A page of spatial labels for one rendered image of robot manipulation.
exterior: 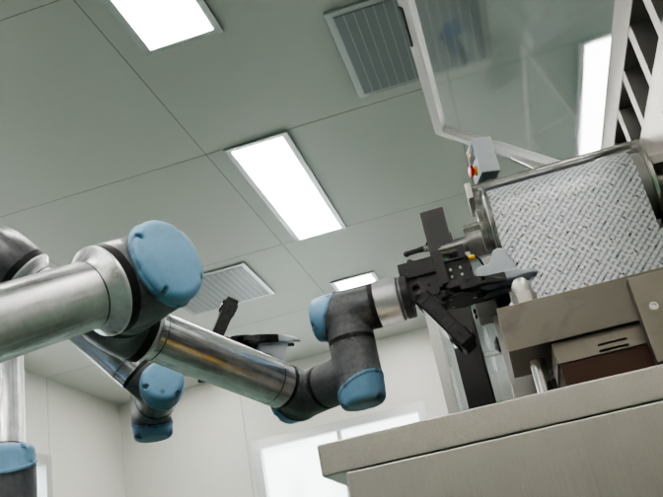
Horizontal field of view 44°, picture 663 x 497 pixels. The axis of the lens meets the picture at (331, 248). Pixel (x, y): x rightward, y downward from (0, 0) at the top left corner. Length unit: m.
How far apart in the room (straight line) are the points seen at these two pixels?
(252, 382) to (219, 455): 6.13
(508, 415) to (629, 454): 0.14
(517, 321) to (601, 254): 0.28
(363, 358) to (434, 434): 0.31
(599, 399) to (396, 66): 2.75
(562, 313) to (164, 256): 0.51
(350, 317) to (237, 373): 0.20
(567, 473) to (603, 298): 0.24
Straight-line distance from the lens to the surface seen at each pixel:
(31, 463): 1.40
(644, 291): 1.08
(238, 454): 7.34
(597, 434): 0.99
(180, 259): 1.05
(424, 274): 1.31
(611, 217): 1.34
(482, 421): 0.99
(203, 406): 7.54
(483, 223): 1.37
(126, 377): 1.46
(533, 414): 0.99
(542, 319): 1.08
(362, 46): 3.45
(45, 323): 0.96
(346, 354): 1.27
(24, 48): 3.31
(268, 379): 1.30
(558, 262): 1.31
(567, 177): 1.38
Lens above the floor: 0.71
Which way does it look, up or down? 24 degrees up
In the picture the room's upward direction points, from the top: 11 degrees counter-clockwise
